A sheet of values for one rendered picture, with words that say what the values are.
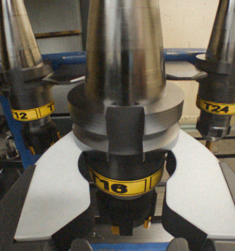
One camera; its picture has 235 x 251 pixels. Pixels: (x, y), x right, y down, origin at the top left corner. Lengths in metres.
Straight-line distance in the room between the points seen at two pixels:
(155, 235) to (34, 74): 0.35
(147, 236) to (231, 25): 0.36
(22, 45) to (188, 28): 1.09
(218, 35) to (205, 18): 1.05
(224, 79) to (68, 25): 0.66
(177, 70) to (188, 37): 1.04
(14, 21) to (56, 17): 0.60
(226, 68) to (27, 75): 0.19
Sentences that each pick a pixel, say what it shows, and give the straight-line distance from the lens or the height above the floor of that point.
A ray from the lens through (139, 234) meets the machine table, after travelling 0.42.
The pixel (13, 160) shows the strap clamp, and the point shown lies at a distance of 0.47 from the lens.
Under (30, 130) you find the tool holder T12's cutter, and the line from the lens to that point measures 0.24.
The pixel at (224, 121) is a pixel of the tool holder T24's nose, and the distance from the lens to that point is 0.24.
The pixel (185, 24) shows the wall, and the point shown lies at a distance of 1.22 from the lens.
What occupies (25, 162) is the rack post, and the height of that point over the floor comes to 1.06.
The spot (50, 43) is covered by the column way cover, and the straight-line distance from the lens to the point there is 0.83.
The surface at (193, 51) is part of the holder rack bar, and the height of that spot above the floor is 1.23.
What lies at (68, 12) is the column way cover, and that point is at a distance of 0.80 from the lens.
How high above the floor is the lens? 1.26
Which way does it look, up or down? 29 degrees down
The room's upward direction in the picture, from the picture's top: 3 degrees counter-clockwise
